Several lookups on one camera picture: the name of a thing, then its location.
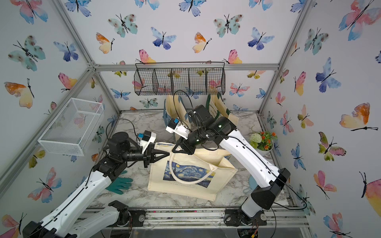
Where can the potted artificial flower plant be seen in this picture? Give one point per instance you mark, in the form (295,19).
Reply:
(263,141)

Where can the starry night canvas tote bag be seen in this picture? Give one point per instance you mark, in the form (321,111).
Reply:
(201,175)

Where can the white mesh wall basket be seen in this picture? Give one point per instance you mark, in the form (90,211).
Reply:
(73,127)

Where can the green handled canvas tote bag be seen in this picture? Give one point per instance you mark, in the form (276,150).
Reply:
(217,108)

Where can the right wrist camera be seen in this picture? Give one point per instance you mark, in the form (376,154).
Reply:
(177,127)

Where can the black wire wall basket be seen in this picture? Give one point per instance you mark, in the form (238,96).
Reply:
(168,78)

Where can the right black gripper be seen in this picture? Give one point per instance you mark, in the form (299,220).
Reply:
(185,145)

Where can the green rubber glove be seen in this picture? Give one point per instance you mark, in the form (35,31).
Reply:
(120,184)

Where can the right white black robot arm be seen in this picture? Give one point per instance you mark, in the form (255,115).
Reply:
(270,179)

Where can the blue handled canvas tote bag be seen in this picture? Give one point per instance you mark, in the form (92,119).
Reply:
(175,108)

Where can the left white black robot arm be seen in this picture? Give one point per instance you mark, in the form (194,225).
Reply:
(61,222)

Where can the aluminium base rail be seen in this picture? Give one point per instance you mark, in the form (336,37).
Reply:
(212,217)

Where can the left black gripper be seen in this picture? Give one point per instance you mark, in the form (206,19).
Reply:
(151,155)

